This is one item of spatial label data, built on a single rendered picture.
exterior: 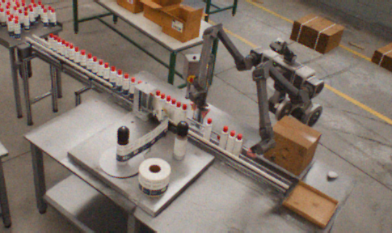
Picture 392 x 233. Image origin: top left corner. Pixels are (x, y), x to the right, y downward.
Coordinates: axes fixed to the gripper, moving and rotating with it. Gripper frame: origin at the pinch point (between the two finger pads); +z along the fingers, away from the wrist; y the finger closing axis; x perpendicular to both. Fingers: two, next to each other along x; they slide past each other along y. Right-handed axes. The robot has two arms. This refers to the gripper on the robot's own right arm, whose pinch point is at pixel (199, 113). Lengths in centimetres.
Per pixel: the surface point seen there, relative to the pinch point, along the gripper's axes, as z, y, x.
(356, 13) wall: 106, -148, 544
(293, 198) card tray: 38, 73, 26
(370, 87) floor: 124, -16, 362
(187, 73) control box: -16.3, -25.5, 9.4
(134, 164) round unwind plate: 31, -12, -46
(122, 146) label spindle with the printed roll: 15, -16, -53
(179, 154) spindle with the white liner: 27.3, 1.6, -17.2
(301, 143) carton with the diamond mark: 10, 58, 45
